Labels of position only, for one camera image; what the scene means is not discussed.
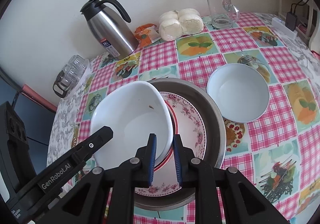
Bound bag of white buns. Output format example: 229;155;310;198
158;9;204;41

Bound stainless steel thermos jug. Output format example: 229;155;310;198
80;0;139;60

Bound stainless steel basin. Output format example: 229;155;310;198
134;78;227;211

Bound pink floral rim plate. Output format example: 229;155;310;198
135;92;207;196

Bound large strawberry print bowl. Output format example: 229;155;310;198
207;63;270;123

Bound red strip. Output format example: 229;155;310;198
21;84;58;113

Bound blue furniture panel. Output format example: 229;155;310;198
0;74;57;145

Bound black charger cable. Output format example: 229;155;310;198
290;0;312;13
294;0;312;13

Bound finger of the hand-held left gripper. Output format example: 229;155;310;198
66;126;114;165

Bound thin black cable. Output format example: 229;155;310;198
26;136;49;145

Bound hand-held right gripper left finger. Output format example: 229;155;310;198
41;133;157;224

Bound glass cups in black holder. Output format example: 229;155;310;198
52;55;90;97

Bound orange snack packet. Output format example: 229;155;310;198
134;24;160;46

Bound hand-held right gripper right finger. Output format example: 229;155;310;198
172;134;290;224

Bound black charger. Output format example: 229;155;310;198
285;12;298;32

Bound clear glass mug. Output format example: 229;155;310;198
206;0;240;30

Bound plain white bowl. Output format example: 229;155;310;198
90;81;174;169

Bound grey floral white tablecloth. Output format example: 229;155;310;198
47;12;320;172

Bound white power strip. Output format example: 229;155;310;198
272;17;298;40

